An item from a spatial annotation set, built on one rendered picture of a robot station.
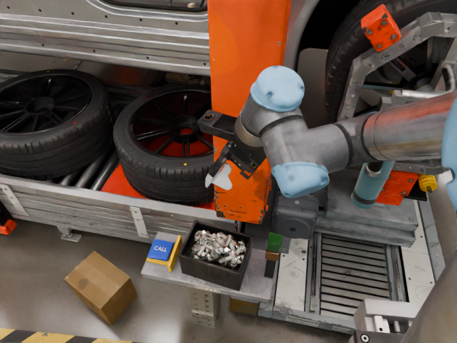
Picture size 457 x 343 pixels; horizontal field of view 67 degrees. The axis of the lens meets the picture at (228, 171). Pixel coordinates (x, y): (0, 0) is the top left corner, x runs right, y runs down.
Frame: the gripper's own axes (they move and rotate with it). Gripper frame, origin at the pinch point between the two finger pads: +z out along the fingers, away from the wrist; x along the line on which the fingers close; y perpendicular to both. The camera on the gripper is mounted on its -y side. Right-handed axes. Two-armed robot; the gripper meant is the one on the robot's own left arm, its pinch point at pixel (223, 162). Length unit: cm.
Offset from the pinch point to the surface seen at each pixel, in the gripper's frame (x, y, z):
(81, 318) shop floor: -55, -10, 94
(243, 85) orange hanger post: 14.1, -7.7, -9.6
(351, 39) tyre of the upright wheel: 60, 4, 0
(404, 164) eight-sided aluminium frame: 56, 47, 24
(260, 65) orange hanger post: 16.7, -6.7, -15.6
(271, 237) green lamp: -0.3, 22.6, 18.0
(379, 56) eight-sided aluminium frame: 55, 14, -5
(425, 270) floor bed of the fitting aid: 50, 94, 62
